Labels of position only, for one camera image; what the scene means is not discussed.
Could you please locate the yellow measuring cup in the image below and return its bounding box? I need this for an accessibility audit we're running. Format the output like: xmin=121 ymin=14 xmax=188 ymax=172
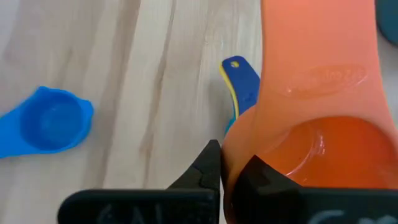
xmin=218 ymin=61 xmax=240 ymax=121

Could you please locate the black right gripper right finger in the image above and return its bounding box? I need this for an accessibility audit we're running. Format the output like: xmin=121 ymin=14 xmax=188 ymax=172
xmin=231 ymin=155 xmax=398 ymax=224

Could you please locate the teal plastic basket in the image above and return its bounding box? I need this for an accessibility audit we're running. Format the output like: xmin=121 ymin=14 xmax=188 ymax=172
xmin=374 ymin=0 xmax=398 ymax=46

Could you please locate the orange measuring cup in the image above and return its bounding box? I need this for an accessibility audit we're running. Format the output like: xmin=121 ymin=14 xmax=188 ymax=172
xmin=221 ymin=0 xmax=398 ymax=224

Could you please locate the large teal measuring cup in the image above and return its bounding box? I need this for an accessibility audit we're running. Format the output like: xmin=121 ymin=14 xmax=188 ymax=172
xmin=224 ymin=115 xmax=238 ymax=135

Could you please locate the bright blue measuring cup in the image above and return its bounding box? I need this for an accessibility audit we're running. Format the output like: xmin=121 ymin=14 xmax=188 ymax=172
xmin=0 ymin=86 xmax=95 ymax=159

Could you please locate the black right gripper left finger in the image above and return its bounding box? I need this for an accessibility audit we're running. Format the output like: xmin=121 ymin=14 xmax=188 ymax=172
xmin=57 ymin=139 xmax=222 ymax=224

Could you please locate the purple measuring cup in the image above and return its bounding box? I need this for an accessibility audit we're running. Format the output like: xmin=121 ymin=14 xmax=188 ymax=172
xmin=221 ymin=55 xmax=261 ymax=118

